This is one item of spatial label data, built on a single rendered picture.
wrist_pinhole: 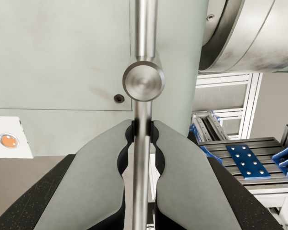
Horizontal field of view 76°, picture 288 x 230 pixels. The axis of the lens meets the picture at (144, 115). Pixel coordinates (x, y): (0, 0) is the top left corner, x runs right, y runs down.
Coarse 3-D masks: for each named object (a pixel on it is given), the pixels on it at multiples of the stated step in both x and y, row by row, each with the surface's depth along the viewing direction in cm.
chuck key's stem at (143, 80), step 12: (132, 60) 10; (144, 60) 9; (156, 60) 10; (132, 72) 9; (144, 72) 9; (156, 72) 9; (132, 84) 9; (144, 84) 9; (156, 84) 9; (132, 96) 10; (144, 96) 10; (156, 96) 10
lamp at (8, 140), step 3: (3, 138) 27; (6, 138) 27; (9, 138) 27; (12, 138) 27; (3, 141) 28; (6, 141) 27; (9, 141) 27; (12, 141) 27; (15, 141) 28; (6, 144) 28; (9, 144) 28; (12, 144) 28; (15, 144) 28
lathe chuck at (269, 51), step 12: (276, 0) 21; (276, 12) 22; (264, 24) 23; (276, 24) 23; (264, 36) 24; (276, 36) 24; (252, 48) 26; (264, 48) 26; (276, 48) 26; (240, 60) 28; (252, 60) 28; (264, 60) 28; (276, 60) 28; (228, 72) 35; (240, 72) 35; (252, 72) 34; (264, 72) 34
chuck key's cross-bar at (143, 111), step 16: (144, 0) 9; (144, 16) 9; (144, 32) 10; (144, 48) 10; (144, 112) 12; (144, 128) 12; (144, 144) 13; (144, 160) 13; (144, 176) 13; (144, 192) 14; (144, 208) 14; (144, 224) 15
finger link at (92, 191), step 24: (96, 144) 10; (120, 144) 10; (72, 168) 8; (96, 168) 8; (120, 168) 9; (72, 192) 7; (96, 192) 7; (120, 192) 7; (48, 216) 6; (72, 216) 6; (96, 216) 6; (120, 216) 7
